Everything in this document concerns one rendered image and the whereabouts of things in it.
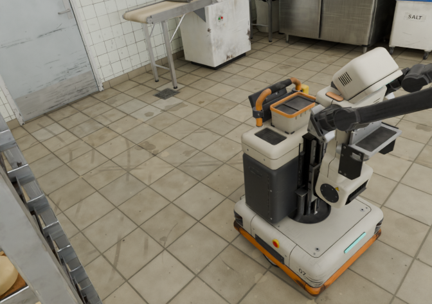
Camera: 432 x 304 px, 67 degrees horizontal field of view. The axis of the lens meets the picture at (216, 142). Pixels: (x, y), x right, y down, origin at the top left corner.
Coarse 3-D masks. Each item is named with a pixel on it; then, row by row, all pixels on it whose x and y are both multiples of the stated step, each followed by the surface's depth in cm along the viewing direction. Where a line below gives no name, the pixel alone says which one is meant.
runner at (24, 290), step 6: (24, 288) 36; (12, 294) 35; (18, 294) 35; (24, 294) 36; (30, 294) 36; (0, 300) 35; (6, 300) 35; (12, 300) 35; (18, 300) 36; (24, 300) 36; (30, 300) 37; (36, 300) 37
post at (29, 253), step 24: (0, 168) 28; (0, 192) 27; (0, 216) 28; (24, 216) 29; (0, 240) 29; (24, 240) 30; (24, 264) 31; (48, 264) 33; (48, 288) 34; (72, 288) 37
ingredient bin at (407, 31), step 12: (396, 0) 404; (408, 0) 393; (420, 0) 385; (396, 12) 410; (408, 12) 401; (420, 12) 393; (396, 24) 417; (408, 24) 408; (420, 24) 399; (396, 36) 423; (408, 36) 414; (420, 36) 405; (420, 48) 412
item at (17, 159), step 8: (0, 112) 66; (0, 120) 65; (0, 128) 66; (8, 128) 68; (8, 152) 69; (16, 152) 70; (8, 160) 69; (16, 160) 70; (24, 160) 71; (24, 184) 74; (32, 184) 75; (32, 192) 75; (40, 192) 76; (40, 216) 79; (48, 216) 80; (56, 216) 84; (48, 224) 81; (64, 232) 86; (56, 240) 84; (64, 240) 86; (72, 264) 90; (80, 264) 92; (88, 280) 96
